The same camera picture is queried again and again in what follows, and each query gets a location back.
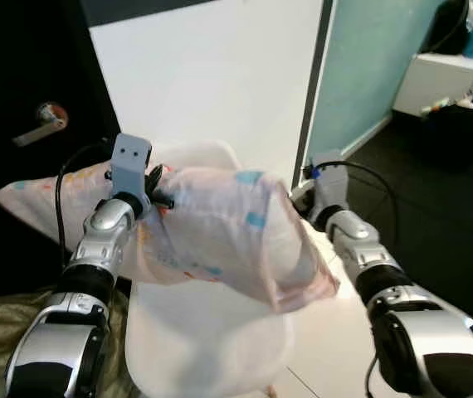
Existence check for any pink patterned pillow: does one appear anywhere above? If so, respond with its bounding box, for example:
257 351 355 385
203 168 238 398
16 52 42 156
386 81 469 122
0 162 342 315

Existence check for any white chair with wooden legs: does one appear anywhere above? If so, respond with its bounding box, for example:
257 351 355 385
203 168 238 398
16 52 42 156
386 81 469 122
124 139 297 398

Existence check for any teal partition panel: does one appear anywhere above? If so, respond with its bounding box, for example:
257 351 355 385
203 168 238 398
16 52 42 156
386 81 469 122
293 0 446 189

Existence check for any black bin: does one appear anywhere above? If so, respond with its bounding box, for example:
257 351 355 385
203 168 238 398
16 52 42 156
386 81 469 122
422 103 473 172

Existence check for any white cabinet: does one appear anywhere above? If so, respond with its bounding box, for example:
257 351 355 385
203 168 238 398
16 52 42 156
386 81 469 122
392 45 473 119

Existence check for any black door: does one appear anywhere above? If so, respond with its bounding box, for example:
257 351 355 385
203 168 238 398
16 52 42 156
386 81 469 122
0 0 123 304

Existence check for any black bag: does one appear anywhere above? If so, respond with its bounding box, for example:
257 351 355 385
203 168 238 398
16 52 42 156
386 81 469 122
422 0 473 56

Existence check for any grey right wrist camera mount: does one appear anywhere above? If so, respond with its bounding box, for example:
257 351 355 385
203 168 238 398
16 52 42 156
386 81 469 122
310 150 350 213

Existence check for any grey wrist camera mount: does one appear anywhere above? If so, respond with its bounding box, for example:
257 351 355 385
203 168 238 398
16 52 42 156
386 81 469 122
110 133 154 210
310 150 350 213

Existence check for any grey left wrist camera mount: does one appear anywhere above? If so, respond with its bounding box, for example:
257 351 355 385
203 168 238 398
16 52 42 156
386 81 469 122
110 133 154 210

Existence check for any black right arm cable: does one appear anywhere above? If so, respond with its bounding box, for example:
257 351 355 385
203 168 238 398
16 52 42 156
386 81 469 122
334 160 401 251

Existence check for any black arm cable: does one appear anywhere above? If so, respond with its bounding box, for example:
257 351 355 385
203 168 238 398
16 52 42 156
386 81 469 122
53 139 115 268
334 160 401 251

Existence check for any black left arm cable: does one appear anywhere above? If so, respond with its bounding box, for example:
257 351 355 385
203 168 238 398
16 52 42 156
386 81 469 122
53 139 115 268

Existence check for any silver door handle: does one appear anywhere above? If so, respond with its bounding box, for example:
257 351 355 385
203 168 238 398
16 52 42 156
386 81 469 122
12 101 70 149

